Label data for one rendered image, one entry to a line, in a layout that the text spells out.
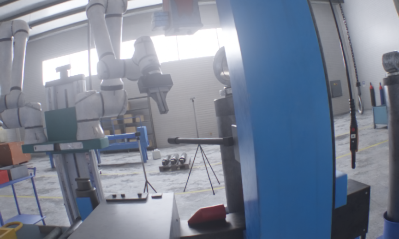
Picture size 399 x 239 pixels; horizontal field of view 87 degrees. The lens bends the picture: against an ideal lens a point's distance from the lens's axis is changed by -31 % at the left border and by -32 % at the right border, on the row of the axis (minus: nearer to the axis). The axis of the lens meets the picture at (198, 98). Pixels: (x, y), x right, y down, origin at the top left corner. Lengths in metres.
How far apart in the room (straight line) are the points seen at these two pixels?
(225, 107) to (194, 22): 0.31
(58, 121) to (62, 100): 0.17
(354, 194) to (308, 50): 0.57
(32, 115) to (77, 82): 0.40
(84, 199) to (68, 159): 1.12
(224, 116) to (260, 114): 0.48
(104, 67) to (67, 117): 0.72
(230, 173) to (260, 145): 0.50
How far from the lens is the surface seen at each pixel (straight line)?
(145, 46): 1.19
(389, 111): 2.06
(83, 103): 1.63
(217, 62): 1.07
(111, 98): 1.66
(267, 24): 0.56
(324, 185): 0.61
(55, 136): 1.92
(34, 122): 1.86
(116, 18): 1.67
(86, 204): 0.88
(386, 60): 2.06
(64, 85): 1.97
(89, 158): 1.86
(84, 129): 1.62
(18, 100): 1.60
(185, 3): 1.02
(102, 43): 1.34
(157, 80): 1.12
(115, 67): 1.24
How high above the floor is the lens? 1.43
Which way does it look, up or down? 3 degrees up
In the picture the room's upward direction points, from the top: 8 degrees counter-clockwise
